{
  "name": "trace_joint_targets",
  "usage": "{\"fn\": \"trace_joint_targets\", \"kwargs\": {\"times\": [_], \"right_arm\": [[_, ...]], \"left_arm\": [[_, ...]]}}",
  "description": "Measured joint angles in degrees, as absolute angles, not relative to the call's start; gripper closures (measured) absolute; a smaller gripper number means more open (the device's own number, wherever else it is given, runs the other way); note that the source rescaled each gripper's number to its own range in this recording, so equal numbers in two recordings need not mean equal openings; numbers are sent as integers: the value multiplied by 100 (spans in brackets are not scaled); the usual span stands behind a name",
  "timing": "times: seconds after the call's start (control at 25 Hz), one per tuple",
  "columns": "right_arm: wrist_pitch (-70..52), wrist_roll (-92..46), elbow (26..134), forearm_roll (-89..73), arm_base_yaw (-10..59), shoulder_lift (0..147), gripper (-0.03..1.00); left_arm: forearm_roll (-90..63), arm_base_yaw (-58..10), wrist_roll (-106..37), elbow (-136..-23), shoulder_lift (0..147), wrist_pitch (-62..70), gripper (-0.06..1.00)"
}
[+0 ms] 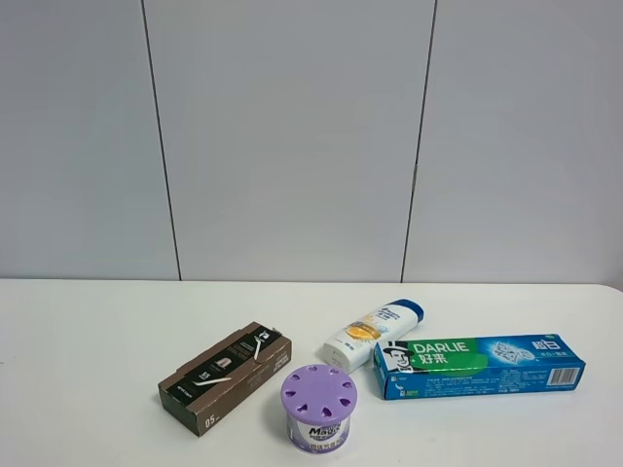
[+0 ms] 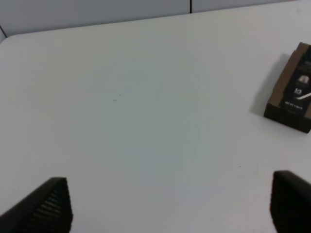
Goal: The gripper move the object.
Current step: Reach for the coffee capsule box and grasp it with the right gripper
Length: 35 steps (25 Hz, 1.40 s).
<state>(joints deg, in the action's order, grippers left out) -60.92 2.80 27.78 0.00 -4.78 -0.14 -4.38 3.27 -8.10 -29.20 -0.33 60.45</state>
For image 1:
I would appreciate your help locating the brown black coffee capsule box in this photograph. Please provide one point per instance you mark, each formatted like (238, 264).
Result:
(207, 388)

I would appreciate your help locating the white blue shampoo bottle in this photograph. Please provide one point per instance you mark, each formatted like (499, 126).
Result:
(353, 346)

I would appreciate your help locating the purple lid air freshener can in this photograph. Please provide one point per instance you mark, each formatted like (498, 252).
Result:
(318, 401)

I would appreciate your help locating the green blue Darlie toothpaste box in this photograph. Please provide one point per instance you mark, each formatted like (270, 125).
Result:
(462, 367)

